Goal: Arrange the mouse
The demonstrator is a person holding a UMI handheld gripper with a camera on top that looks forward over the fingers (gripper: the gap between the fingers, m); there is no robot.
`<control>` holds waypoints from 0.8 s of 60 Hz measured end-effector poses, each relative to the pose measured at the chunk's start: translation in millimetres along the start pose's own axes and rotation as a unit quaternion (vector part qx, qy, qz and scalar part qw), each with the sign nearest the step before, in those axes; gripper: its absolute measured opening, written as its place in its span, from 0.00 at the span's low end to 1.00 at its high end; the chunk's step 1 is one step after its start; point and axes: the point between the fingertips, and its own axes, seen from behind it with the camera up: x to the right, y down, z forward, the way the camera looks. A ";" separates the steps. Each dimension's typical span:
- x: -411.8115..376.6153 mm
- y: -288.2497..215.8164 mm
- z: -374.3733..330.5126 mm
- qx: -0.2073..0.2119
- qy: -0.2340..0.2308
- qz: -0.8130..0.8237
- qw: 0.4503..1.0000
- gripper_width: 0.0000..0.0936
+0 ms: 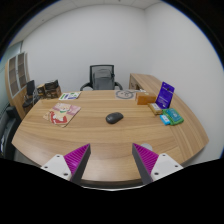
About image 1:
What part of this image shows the purple card package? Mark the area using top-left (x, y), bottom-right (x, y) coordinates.
top-left (155, 81), bottom-right (176, 110)

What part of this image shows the brown printed cardboard box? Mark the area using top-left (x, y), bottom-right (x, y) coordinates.
top-left (44, 85), bottom-right (63, 100)

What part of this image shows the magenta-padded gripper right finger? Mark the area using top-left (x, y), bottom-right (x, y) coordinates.
top-left (131, 143), bottom-right (184, 185)

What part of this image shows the grey backpack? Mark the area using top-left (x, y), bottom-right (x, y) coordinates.
top-left (92, 68), bottom-right (116, 90)

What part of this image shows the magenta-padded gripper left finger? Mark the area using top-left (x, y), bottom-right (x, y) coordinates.
top-left (40, 143), bottom-right (92, 185)

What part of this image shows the orange-brown cardboard box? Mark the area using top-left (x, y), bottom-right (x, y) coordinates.
top-left (135, 91), bottom-right (157, 106)

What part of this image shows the small black chair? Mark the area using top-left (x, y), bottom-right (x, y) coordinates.
top-left (22, 79), bottom-right (40, 108)

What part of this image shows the wooden side desk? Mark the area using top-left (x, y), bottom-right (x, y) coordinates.
top-left (128, 73), bottom-right (165, 93)

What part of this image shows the small blue packet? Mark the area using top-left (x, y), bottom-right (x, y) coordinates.
top-left (159, 114), bottom-right (172, 126)

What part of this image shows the small tan box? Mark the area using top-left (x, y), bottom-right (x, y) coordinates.
top-left (147, 102), bottom-right (164, 116)

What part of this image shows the black computer mouse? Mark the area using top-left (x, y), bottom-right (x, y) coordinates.
top-left (105, 111), bottom-right (125, 125)

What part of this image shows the white sticker sheet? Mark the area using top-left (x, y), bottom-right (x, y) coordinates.
top-left (58, 91), bottom-right (82, 101)

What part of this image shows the small brown cardboard box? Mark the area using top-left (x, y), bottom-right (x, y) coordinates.
top-left (36, 83), bottom-right (47, 96)

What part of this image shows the black mesh office chair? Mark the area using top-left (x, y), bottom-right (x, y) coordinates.
top-left (79, 64), bottom-right (124, 92)

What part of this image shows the wooden shelf unit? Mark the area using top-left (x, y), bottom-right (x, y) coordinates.
top-left (4, 51), bottom-right (33, 119)

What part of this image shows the black product box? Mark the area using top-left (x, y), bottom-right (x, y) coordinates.
top-left (44, 79), bottom-right (60, 92)

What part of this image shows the black leather sofa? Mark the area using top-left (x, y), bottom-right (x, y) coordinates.
top-left (0, 105), bottom-right (23, 159)

